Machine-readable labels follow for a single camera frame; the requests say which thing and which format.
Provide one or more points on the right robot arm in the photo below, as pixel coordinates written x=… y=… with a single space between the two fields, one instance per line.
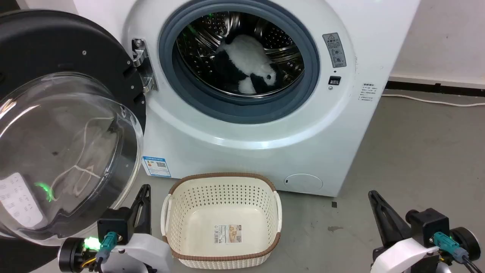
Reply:
x=468 y=240

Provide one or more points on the printed text sticker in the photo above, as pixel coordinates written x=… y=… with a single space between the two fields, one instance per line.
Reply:
x=368 y=93

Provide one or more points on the blue energy label sticker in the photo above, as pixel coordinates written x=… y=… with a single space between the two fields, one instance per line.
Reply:
x=156 y=167

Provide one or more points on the round white filter cover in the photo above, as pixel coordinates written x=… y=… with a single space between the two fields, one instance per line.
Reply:
x=303 y=183

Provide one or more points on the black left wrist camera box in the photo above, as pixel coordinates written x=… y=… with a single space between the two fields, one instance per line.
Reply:
x=113 y=222

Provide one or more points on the black door latch socket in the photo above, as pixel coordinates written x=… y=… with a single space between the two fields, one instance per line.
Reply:
x=334 y=80

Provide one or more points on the black baseboard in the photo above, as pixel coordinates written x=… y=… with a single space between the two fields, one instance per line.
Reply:
x=424 y=86

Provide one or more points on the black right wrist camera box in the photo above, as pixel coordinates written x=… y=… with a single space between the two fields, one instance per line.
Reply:
x=428 y=223

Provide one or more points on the washer door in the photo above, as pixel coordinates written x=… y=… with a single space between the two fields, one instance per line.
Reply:
x=57 y=49

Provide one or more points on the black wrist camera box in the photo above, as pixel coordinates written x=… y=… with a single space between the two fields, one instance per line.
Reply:
x=428 y=223
x=113 y=222

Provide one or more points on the white power strip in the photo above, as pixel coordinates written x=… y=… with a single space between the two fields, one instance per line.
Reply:
x=15 y=199

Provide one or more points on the metal door hinge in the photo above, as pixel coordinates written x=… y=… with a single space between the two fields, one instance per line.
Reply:
x=146 y=70

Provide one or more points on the grey warning sticker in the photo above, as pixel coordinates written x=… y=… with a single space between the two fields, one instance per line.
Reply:
x=334 y=49

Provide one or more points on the white front-load washing machine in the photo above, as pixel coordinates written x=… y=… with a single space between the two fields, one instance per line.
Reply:
x=235 y=148

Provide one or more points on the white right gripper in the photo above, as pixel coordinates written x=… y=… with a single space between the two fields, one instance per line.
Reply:
x=401 y=258

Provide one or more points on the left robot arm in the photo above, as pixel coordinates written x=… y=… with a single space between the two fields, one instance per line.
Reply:
x=70 y=254

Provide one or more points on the cream laundry basket brown rim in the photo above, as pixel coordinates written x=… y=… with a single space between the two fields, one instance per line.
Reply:
x=223 y=197

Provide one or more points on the perforated steel drum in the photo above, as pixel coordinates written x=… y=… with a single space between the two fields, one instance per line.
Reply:
x=282 y=57

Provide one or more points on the black white plush toy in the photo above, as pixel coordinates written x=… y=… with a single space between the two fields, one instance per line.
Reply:
x=248 y=57

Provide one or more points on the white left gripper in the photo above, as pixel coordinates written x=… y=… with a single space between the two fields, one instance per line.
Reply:
x=144 y=254

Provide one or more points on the paper basket label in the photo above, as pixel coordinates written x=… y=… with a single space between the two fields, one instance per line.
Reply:
x=228 y=233

